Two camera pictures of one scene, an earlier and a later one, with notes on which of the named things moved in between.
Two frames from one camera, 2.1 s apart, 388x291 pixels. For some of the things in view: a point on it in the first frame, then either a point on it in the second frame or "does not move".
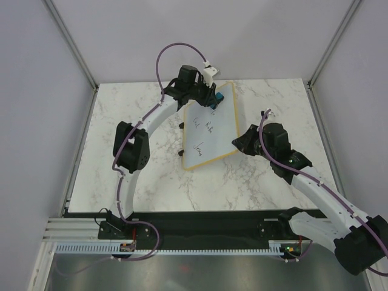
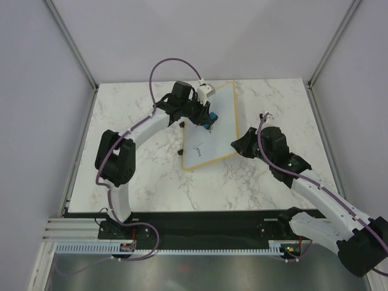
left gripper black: [205, 96] to [200, 114]
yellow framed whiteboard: [208, 133] does not move
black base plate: [209, 227] does not move
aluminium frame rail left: [71, 43] does not move
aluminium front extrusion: [72, 229] does not move
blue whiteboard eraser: [219, 97] to [213, 116]
